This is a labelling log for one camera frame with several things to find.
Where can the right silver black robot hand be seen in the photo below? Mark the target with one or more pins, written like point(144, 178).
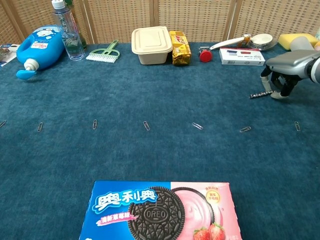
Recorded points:
point(290, 62)

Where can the silver metal ball chain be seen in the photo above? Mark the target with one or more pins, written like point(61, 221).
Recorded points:
point(261, 94)

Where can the silver paper clip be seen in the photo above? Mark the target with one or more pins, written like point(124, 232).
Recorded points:
point(146, 125)
point(245, 129)
point(94, 124)
point(197, 126)
point(2, 123)
point(297, 126)
point(40, 126)

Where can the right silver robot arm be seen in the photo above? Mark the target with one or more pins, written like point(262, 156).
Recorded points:
point(315, 70)

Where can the green hand brush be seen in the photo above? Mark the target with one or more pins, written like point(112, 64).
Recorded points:
point(103, 55)

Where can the translucent squeeze wash bottle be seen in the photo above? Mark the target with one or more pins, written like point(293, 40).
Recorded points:
point(301, 43)

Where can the yellow sponge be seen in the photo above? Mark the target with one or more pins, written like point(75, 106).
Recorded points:
point(287, 40)

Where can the yellow plush toy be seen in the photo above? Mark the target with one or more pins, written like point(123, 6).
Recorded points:
point(317, 45)

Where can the white patterned bowl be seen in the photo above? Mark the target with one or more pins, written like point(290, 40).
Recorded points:
point(262, 40)

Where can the white box blue red print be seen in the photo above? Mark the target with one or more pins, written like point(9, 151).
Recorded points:
point(241, 57)

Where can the red push button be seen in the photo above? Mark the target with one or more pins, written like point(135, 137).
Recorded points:
point(206, 55)

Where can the woven rattan folding screen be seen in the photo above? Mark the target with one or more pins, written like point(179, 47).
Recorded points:
point(195, 17)

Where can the yellow biscuit packet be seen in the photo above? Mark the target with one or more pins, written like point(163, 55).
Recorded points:
point(181, 50)

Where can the beige lidded lunch box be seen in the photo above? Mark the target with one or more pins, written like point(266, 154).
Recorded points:
point(151, 45)

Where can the blue carpet table cover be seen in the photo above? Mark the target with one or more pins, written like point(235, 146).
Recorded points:
point(150, 100)

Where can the blue pink Oreo box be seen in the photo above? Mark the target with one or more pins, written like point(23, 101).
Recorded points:
point(160, 212)

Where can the green-capped drink bottle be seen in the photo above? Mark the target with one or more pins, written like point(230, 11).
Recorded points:
point(83, 37)

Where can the clear plastic water bottle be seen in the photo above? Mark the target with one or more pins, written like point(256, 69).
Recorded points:
point(71, 42)

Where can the blue detergent bottle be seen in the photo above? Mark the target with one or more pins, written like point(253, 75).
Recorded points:
point(42, 50)

